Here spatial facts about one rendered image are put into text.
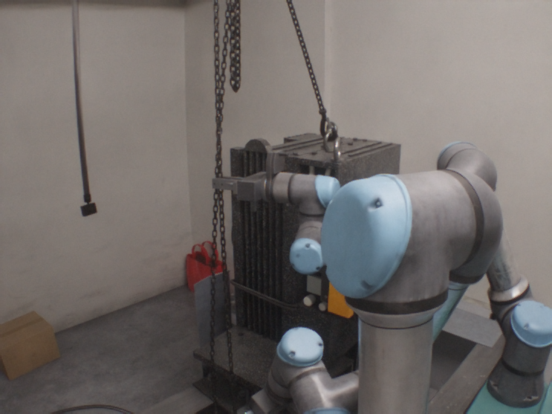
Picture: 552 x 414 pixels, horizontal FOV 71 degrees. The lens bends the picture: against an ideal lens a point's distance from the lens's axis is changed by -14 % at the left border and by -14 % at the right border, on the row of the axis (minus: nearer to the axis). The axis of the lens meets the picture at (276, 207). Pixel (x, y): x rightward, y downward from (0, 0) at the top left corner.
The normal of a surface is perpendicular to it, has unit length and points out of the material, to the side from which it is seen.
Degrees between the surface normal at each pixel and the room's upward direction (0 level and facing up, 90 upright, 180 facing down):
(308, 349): 24
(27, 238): 90
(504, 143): 90
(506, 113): 90
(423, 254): 86
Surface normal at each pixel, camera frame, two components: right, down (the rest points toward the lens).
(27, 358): 0.80, 0.18
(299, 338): 0.17, -0.76
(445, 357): -0.69, 0.22
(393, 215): 0.28, -0.41
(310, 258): -0.18, 0.29
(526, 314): -0.02, -0.91
